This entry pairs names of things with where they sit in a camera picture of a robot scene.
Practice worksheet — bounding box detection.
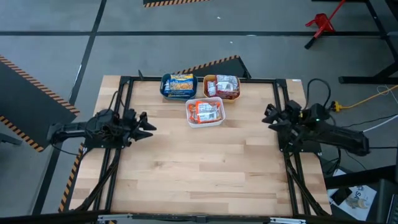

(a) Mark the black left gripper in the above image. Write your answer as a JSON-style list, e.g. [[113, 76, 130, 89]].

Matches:
[[123, 108, 157, 146]]

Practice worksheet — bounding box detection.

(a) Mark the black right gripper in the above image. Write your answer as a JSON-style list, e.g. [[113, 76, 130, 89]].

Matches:
[[262, 101, 303, 131]]

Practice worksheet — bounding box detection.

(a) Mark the red Maruchan noodle packet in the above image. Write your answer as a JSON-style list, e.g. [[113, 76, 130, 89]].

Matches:
[[216, 90, 239, 100], [206, 81, 218, 97], [216, 75, 240, 93]]

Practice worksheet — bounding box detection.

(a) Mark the orange Maruchan noodle packet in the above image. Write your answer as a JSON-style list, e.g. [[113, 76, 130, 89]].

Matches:
[[195, 101, 222, 123], [188, 103, 197, 124]]

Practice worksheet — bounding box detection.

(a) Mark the blue plastic bin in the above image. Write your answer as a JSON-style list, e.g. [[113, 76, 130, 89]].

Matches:
[[159, 73, 199, 102]]

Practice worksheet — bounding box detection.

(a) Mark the yellow plastic bin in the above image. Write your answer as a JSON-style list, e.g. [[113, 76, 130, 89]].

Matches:
[[203, 74, 242, 104]]

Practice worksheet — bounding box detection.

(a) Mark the white plastic bin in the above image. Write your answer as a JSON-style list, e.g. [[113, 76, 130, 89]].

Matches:
[[185, 96, 226, 129]]

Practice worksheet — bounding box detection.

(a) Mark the triangular black hazard-striped mat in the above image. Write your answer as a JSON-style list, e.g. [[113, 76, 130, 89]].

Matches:
[[177, 55, 252, 80]]

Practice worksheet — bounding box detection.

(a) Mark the hazard tape strip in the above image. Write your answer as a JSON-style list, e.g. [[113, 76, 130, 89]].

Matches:
[[58, 142, 85, 213]]

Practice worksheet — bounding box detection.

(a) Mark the black smartphone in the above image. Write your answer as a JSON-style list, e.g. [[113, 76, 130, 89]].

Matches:
[[330, 187, 353, 206]]

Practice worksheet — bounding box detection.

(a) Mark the red metal stand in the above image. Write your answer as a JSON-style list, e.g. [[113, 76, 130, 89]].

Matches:
[[304, 0, 346, 34]]

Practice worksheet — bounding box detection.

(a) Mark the white printed paper sheet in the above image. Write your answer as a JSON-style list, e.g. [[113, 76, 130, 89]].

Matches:
[[337, 185, 377, 222]]

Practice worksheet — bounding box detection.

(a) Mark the large black hazard-striped mat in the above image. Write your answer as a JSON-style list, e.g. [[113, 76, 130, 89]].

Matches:
[[0, 55, 81, 153]]

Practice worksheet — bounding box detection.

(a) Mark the black aluminium table frame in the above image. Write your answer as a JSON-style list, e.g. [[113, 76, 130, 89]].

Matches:
[[74, 75, 331, 218]]

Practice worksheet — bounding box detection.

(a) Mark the black looped power cable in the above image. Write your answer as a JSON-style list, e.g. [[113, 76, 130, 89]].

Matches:
[[306, 78, 332, 110]]

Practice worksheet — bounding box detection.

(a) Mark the yellow extension cable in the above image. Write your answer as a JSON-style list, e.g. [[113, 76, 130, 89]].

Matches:
[[331, 85, 398, 113]]

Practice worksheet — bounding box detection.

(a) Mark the black table leg frame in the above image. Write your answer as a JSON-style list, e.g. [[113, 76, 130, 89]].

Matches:
[[304, 0, 398, 85]]

